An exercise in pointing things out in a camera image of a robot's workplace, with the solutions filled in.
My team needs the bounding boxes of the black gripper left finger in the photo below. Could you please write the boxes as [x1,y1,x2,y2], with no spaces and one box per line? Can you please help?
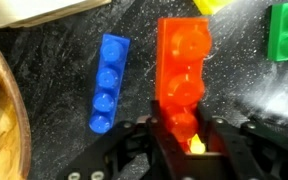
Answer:
[58,99,188,180]

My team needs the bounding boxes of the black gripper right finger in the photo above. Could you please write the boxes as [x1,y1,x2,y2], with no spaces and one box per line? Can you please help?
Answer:
[195,103,288,180]

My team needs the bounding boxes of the long red toy block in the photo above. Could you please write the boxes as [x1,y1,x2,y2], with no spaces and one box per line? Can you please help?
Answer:
[155,17,213,153]

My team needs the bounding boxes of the blue four-stud toy block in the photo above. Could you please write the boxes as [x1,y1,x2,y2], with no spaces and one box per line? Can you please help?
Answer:
[88,33,131,134]

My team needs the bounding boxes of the green two-stud toy block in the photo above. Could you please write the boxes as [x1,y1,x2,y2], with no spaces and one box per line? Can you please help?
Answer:
[267,0,288,63]

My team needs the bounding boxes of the small yellow toy block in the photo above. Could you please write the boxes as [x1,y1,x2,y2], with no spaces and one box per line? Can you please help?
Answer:
[193,0,233,16]

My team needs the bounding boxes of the round wooden bowl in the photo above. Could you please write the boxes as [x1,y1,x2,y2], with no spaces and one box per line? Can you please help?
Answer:
[0,28,32,180]

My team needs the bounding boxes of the stacked wooden slabs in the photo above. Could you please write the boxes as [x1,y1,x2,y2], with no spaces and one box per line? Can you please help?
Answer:
[0,0,112,29]

